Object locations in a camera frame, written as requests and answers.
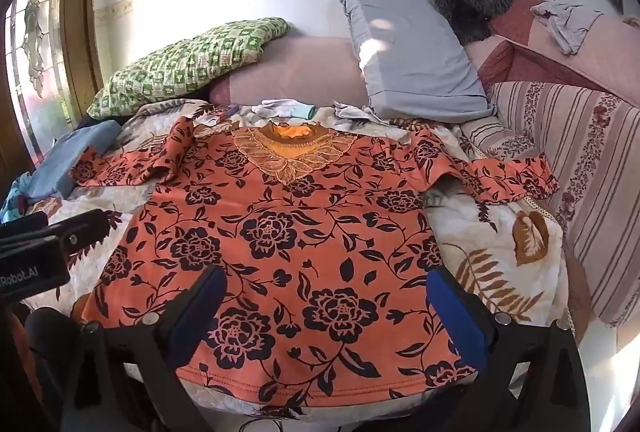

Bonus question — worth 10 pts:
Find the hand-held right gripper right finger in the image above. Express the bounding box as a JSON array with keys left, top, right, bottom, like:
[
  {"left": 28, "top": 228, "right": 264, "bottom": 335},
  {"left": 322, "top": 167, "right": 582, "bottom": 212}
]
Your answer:
[{"left": 425, "top": 266, "right": 593, "bottom": 432}]

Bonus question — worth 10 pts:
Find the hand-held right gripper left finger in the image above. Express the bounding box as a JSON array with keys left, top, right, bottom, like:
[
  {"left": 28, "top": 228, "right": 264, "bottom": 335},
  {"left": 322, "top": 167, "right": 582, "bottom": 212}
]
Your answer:
[{"left": 55, "top": 265, "right": 229, "bottom": 432}]

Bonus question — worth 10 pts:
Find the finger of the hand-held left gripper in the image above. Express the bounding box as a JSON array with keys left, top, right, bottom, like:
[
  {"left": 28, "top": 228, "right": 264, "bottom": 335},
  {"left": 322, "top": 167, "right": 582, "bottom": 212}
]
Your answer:
[{"left": 47, "top": 209, "right": 112, "bottom": 258}]

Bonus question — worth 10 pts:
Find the orange black floral shirt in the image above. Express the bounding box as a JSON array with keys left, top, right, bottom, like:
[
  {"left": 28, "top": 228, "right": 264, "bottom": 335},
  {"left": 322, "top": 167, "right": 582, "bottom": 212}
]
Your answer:
[{"left": 67, "top": 115, "right": 560, "bottom": 409}]

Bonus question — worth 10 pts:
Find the teal cloth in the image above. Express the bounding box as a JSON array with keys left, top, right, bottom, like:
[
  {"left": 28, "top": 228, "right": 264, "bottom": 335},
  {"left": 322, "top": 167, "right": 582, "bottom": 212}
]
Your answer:
[{"left": 0, "top": 175, "right": 32, "bottom": 224}]

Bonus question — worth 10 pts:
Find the folded blue cloth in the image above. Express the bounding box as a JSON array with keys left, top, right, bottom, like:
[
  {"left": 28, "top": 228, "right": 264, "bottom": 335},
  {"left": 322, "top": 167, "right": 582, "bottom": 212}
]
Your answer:
[{"left": 22, "top": 119, "right": 123, "bottom": 205}]

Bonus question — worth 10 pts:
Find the white leaf print blanket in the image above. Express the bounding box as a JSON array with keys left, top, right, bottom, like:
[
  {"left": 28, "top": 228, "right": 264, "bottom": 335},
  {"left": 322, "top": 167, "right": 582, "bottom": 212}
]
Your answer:
[{"left": 20, "top": 100, "right": 571, "bottom": 428}]

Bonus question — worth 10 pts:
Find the small printed cloth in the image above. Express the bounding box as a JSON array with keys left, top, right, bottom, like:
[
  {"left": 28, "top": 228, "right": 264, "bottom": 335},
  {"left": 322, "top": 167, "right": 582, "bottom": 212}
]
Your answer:
[{"left": 192, "top": 105, "right": 242, "bottom": 126}]

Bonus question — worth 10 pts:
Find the striped floral sofa cushion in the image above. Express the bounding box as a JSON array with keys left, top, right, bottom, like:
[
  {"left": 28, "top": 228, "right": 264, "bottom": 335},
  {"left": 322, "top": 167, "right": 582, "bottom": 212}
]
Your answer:
[{"left": 460, "top": 80, "right": 640, "bottom": 328}]

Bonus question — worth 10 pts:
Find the stained glass window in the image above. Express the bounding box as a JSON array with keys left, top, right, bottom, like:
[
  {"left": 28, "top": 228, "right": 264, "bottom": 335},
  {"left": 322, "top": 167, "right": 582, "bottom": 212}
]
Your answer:
[{"left": 5, "top": 0, "right": 76, "bottom": 113}]

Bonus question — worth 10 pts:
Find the green white patterned pillow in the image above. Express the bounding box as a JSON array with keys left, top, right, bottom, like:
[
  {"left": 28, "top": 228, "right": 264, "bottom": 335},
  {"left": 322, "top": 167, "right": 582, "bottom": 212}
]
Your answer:
[{"left": 87, "top": 16, "right": 291, "bottom": 120}]

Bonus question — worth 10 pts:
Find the small grey white cloth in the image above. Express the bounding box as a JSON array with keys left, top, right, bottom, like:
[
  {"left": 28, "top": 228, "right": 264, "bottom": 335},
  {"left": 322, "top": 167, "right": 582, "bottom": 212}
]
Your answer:
[{"left": 334, "top": 101, "right": 401, "bottom": 124}]

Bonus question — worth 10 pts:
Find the light blue sock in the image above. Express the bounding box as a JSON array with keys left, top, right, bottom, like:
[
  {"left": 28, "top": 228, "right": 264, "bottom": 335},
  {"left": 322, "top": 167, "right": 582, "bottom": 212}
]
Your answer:
[{"left": 251, "top": 98, "right": 316, "bottom": 119}]

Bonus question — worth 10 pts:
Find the grey pillow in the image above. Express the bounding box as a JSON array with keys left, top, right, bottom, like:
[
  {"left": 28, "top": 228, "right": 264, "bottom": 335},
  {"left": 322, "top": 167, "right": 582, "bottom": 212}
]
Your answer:
[{"left": 332, "top": 0, "right": 496, "bottom": 120}]

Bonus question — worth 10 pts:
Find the mauve padded headboard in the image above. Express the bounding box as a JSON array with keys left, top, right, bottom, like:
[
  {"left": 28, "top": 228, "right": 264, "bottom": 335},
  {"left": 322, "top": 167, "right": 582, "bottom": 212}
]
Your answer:
[{"left": 210, "top": 35, "right": 372, "bottom": 108}]

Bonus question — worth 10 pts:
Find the pink red sofa back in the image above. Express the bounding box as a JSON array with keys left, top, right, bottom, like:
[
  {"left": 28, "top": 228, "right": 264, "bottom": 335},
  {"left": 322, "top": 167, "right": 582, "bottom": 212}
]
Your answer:
[{"left": 465, "top": 0, "right": 640, "bottom": 113}]

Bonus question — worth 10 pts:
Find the dark furry garment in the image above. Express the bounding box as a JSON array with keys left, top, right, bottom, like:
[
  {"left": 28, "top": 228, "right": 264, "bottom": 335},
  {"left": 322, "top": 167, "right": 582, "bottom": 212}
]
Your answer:
[{"left": 431, "top": 0, "right": 516, "bottom": 46}]

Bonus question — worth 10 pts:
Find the light grey garment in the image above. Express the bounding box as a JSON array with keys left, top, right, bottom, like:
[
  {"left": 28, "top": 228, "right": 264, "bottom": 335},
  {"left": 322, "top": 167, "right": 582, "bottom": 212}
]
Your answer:
[{"left": 530, "top": 0, "right": 606, "bottom": 56}]

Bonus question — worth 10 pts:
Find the wooden door frame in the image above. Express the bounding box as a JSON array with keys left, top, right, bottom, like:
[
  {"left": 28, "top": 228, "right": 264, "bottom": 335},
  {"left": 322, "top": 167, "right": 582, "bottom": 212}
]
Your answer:
[{"left": 59, "top": 0, "right": 107, "bottom": 115}]

